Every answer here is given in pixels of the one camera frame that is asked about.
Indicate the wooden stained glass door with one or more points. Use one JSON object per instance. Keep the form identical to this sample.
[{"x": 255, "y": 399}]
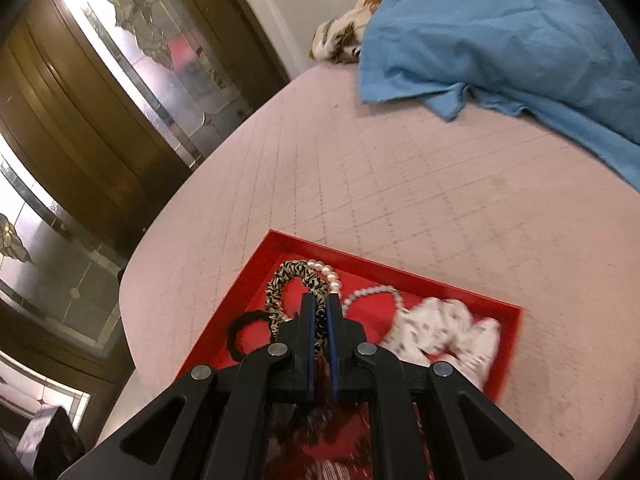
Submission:
[{"x": 107, "y": 107}]

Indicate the pink quilted mattress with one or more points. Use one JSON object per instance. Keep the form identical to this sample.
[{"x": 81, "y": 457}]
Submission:
[{"x": 490, "y": 203}]

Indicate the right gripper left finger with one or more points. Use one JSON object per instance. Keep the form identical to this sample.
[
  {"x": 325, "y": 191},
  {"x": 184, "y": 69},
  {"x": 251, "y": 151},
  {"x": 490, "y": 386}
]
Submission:
[{"x": 295, "y": 373}]

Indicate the red tray box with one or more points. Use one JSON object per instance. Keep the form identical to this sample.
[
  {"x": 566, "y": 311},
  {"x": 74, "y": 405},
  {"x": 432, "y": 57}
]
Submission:
[{"x": 425, "y": 422}]

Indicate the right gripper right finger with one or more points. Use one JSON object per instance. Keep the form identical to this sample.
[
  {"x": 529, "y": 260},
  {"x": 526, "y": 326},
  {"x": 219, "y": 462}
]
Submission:
[{"x": 348, "y": 378}]

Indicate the floral patterned blanket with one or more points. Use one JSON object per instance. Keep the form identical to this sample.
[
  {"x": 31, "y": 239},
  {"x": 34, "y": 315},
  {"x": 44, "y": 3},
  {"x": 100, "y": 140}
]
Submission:
[{"x": 339, "y": 41}]

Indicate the red polka dot scrunchie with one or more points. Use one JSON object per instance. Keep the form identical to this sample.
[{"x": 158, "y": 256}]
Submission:
[{"x": 339, "y": 434}]

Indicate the pink plaid scrunchie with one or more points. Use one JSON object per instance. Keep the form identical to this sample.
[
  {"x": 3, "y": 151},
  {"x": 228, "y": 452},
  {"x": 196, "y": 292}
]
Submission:
[{"x": 334, "y": 470}]

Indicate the white patterned scrunchie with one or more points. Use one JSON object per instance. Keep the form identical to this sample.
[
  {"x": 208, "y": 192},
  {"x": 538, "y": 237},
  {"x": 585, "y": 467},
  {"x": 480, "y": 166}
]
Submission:
[{"x": 445, "y": 330}]

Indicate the blue cloth sheet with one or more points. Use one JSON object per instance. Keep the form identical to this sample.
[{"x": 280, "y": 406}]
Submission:
[{"x": 564, "y": 62}]

